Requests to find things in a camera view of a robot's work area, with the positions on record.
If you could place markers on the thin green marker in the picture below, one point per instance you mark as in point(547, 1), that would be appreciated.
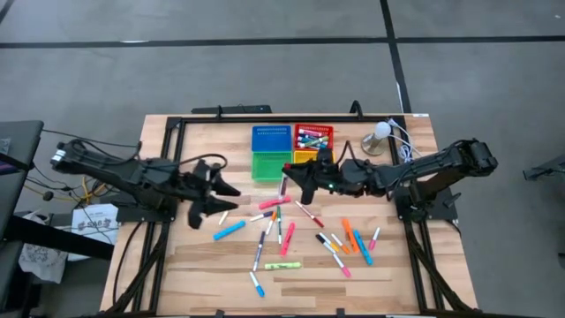
point(279, 221)

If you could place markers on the small white marker yellow cap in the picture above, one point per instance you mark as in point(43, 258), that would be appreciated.
point(223, 217)
point(334, 247)

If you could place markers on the black aluminium table frame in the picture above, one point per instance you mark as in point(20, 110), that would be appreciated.
point(287, 119)

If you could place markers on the light blue highlighter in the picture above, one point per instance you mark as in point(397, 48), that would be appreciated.
point(363, 247)
point(229, 230)

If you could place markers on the small white marker blue cap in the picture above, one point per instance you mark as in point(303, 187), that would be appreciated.
point(259, 290)

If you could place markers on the pink highlighter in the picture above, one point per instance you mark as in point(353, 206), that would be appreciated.
point(273, 203)
point(288, 239)

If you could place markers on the black slanted beam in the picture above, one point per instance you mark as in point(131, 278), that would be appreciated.
point(57, 238)

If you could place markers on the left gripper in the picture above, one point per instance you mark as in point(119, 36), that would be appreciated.
point(196, 190)

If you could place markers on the thick pink whiteboard marker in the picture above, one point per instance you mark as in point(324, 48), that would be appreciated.
point(314, 132)

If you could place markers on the bulb lamp on round base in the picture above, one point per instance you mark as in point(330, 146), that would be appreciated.
point(381, 129)

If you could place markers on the black stand foot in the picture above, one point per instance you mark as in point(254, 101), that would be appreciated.
point(549, 169)

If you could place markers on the yellow plastic basket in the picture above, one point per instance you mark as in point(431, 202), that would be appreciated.
point(304, 156)

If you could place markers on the small white marker orange cap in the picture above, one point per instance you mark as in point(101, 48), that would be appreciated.
point(270, 225)
point(345, 250)

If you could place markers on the red plastic basket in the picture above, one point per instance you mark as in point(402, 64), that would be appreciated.
point(314, 125)

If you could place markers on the small white marker purple cap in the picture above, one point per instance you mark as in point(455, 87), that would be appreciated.
point(267, 214)

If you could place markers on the white plastic bag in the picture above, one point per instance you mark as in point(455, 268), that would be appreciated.
point(42, 265)

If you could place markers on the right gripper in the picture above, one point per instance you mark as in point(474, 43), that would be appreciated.
point(322, 176)

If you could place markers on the thick teal whiteboard marker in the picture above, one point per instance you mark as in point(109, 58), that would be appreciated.
point(315, 146)

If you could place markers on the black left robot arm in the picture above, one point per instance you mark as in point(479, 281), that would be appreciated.
point(123, 172)

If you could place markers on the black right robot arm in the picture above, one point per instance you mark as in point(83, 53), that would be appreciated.
point(424, 168)

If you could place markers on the small white marker pink cap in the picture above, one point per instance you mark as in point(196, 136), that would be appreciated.
point(373, 243)
point(346, 271)

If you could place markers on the thin red marker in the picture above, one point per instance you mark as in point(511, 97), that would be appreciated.
point(309, 214)

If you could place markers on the black power strip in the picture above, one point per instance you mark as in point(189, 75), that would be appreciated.
point(229, 109)

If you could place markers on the thick blue whiteboard marker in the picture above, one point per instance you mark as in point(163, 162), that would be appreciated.
point(303, 138)

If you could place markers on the yellow-green highlighter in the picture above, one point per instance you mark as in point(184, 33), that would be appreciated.
point(282, 265)

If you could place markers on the blue plastic basket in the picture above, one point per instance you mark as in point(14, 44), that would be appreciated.
point(271, 139)

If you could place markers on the thin dark blue marker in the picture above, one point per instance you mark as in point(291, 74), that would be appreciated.
point(259, 249)

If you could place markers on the orange highlighter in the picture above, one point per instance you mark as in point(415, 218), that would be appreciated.
point(350, 235)

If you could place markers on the black side desk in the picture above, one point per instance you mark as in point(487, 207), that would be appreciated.
point(20, 141)

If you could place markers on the small white marker black cap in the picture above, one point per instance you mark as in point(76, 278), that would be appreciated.
point(318, 238)

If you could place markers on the green plastic basket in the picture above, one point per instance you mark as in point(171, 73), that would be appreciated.
point(271, 167)

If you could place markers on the white printed paper sheet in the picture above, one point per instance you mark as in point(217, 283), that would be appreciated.
point(95, 225)

